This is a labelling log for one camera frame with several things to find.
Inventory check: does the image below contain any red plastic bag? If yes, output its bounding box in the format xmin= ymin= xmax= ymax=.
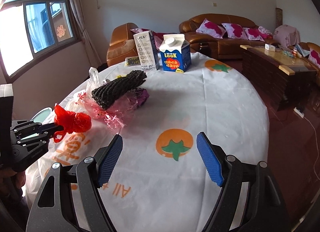
xmin=53 ymin=104 xmax=92 ymax=143

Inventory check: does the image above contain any pink cellophane wrapper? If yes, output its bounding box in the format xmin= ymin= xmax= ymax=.
xmin=73 ymin=88 xmax=139 ymax=133

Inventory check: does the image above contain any clear plastic bag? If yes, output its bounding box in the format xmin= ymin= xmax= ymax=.
xmin=65 ymin=67 xmax=110 ymax=112

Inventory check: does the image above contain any mint green trash bin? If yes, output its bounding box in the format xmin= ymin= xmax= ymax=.
xmin=31 ymin=107 xmax=53 ymax=123

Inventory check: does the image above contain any person's left hand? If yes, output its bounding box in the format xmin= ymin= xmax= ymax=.
xmin=0 ymin=168 xmax=26 ymax=197

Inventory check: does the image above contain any black foam net sleeve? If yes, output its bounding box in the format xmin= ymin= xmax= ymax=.
xmin=92 ymin=70 xmax=147 ymax=110

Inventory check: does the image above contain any white power strip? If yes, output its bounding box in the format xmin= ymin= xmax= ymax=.
xmin=293 ymin=107 xmax=304 ymax=119

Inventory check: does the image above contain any purple foil wrapper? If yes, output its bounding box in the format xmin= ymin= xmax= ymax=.
xmin=130 ymin=88 xmax=149 ymax=108

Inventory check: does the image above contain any white orange-print tablecloth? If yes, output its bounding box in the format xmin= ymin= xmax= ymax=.
xmin=24 ymin=51 xmax=270 ymax=232

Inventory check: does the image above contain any dark seaweed snack packet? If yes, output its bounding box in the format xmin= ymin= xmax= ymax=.
xmin=124 ymin=56 xmax=140 ymax=67

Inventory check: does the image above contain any brown leather chaise sofa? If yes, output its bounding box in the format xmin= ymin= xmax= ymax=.
xmin=106 ymin=23 xmax=138 ymax=67

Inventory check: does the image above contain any wooden coffee table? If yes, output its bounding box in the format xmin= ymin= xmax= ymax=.
xmin=240 ymin=45 xmax=318 ymax=111

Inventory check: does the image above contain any tall white blue carton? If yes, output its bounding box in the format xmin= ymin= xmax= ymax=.
xmin=133 ymin=30 xmax=159 ymax=70

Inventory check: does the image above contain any pink pillow on chaise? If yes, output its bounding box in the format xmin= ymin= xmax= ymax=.
xmin=131 ymin=28 xmax=165 ymax=50

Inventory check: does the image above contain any beige curtain right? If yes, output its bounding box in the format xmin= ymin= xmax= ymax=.
xmin=69 ymin=0 xmax=103 ymax=68

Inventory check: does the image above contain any blue Look milk carton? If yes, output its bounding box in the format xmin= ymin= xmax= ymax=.
xmin=159 ymin=34 xmax=191 ymax=73

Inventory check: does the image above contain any small white box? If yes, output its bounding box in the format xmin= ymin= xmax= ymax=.
xmin=265 ymin=43 xmax=276 ymax=52

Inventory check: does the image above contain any brown leather back sofa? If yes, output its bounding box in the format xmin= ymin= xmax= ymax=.
xmin=179 ymin=14 xmax=278 ymax=61

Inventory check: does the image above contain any pink covered appliance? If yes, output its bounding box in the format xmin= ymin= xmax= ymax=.
xmin=273 ymin=24 xmax=300 ymax=48

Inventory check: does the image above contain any pink white pillow right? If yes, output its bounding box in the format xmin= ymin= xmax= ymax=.
xmin=244 ymin=26 xmax=273 ymax=41

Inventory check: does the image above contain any pink white pillow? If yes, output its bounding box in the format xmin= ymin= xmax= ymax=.
xmin=222 ymin=23 xmax=248 ymax=40
xmin=244 ymin=26 xmax=273 ymax=41
xmin=196 ymin=19 xmax=226 ymax=39

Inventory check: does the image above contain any pink white pillow middle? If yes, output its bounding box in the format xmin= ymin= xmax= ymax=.
xmin=222 ymin=23 xmax=248 ymax=40

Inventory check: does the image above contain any pink white pillow left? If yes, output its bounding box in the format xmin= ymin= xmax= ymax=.
xmin=196 ymin=19 xmax=226 ymax=39

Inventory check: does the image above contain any window with dark frame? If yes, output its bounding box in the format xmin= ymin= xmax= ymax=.
xmin=1 ymin=0 xmax=80 ymax=83

